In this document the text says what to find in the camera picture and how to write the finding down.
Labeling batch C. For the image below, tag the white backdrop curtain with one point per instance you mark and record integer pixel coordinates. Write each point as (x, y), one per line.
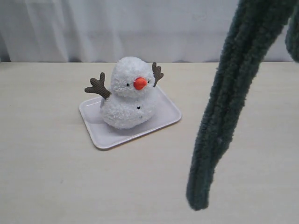
(92, 31)

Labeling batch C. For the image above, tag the white plush snowman toy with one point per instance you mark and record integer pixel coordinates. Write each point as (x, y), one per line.
(132, 96)

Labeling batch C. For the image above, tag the white rectangular plastic tray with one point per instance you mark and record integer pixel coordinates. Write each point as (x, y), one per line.
(105, 137)

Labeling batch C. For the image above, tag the green knitted scarf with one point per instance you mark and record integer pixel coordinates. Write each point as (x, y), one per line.
(255, 26)

